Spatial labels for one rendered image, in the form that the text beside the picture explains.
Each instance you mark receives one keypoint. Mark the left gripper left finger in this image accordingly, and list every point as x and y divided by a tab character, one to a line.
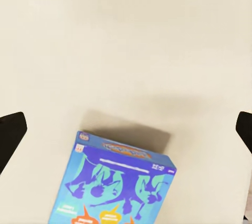
13	128

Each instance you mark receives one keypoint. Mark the bed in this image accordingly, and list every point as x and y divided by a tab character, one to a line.
167	76

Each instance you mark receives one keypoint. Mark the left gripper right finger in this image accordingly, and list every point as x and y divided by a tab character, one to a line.
244	128

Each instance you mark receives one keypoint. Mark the board game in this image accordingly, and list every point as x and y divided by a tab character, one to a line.
107	182

